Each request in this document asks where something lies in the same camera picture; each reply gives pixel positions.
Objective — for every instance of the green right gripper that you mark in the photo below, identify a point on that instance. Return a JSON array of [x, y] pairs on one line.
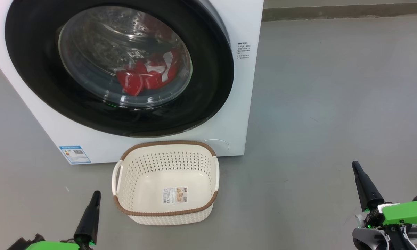
[[406, 211]]

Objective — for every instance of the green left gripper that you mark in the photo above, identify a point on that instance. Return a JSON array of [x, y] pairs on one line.
[[52, 246]]

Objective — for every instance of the red and white garment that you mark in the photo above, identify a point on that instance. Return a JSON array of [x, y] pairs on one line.
[[133, 83]]

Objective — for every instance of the black round glass washer door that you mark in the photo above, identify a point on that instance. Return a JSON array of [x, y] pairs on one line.
[[34, 69]]

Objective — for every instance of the cream perforated laundry basket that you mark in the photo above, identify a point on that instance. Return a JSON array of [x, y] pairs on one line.
[[149, 184]]

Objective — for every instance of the product label sticker with barcode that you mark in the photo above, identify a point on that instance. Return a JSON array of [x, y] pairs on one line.
[[175, 195]]

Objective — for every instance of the white front-load washing machine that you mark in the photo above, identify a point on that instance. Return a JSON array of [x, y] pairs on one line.
[[229, 104]]

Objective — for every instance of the blue energy label sticker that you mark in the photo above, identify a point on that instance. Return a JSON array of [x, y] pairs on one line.
[[74, 154]]

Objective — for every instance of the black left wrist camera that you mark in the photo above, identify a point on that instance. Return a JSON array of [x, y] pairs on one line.
[[24, 243]]

